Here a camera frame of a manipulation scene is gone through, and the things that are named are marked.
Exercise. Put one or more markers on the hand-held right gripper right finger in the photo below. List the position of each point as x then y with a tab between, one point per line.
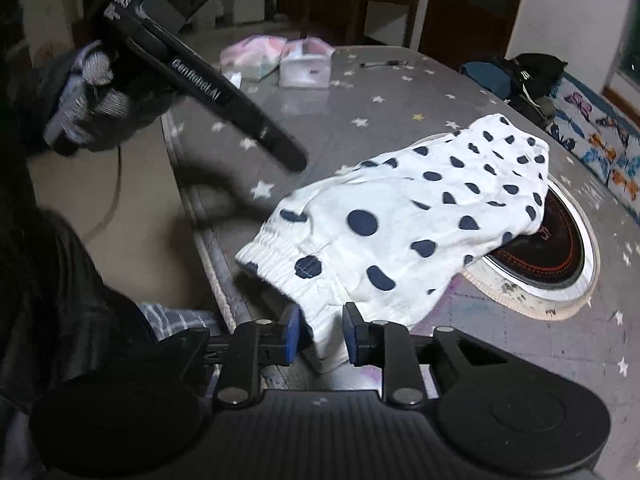
352	336

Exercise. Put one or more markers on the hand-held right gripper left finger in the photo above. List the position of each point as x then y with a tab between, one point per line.
290	336

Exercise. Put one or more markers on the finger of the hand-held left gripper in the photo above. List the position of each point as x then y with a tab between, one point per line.
282	147

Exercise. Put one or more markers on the white polka dot shorts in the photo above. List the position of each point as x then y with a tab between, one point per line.
400	210

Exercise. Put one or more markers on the person's left hand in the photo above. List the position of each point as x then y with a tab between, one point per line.
85	102

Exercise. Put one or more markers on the grey star tablecloth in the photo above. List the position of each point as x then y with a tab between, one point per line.
350	105

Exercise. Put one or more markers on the white plastic box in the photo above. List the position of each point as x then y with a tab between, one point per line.
305	67

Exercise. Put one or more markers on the pink plastic bag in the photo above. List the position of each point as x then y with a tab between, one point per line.
252	56

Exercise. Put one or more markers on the person's plaid shirt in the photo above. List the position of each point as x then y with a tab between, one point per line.
175	321

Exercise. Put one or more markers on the black pen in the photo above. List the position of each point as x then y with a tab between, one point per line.
385	64

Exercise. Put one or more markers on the blue bag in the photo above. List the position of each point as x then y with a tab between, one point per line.
485	77

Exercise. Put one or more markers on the round induction cooker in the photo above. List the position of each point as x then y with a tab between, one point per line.
556	256

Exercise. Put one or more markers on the dark wooden door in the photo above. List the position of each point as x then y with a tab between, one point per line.
470	5

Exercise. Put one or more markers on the person's dark jacket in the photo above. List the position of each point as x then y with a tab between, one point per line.
55	300

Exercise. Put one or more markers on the black bag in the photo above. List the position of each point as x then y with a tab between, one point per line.
537	80

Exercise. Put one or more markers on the butterfly printed cushion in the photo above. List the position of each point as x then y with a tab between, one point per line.
600	135

